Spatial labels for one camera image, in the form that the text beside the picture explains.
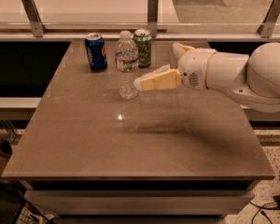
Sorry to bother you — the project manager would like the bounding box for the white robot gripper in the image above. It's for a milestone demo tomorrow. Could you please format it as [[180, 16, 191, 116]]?
[[133, 42, 216, 91]]

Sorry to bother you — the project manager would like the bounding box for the clear plastic water bottle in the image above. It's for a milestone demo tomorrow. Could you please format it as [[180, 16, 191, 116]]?
[[115, 31, 139, 100]]

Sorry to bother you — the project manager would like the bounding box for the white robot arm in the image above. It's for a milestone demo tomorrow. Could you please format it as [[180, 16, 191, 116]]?
[[133, 42, 280, 113]]

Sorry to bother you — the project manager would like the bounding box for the green soda can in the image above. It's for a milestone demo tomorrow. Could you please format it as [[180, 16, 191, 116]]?
[[133, 29, 151, 67]]

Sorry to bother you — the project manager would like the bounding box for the blue Pepsi soda can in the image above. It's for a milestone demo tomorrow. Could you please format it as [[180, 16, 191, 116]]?
[[85, 33, 107, 72]]

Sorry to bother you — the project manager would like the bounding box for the white drawer front under table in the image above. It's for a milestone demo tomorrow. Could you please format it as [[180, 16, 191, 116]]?
[[25, 190, 254, 216]]

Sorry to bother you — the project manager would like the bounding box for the brown cylindrical container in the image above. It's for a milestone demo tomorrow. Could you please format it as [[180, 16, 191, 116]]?
[[0, 138, 13, 179]]

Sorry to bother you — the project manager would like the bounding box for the middle metal railing bracket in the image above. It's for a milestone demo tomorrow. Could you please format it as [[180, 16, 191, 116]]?
[[147, 0, 159, 37]]

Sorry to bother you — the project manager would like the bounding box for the metal railing bracket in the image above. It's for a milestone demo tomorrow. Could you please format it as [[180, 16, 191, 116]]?
[[147, 0, 159, 37], [257, 0, 280, 38], [21, 0, 46, 37]]

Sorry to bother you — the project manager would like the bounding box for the right metal railing bracket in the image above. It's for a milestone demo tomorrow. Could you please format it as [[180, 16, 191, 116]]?
[[257, 0, 280, 38]]

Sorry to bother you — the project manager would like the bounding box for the left metal railing bracket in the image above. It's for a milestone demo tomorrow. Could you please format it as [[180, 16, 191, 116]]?
[[21, 0, 46, 37]]

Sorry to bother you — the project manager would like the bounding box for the black wire basket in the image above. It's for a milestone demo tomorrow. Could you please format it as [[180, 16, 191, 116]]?
[[0, 178, 56, 224]]

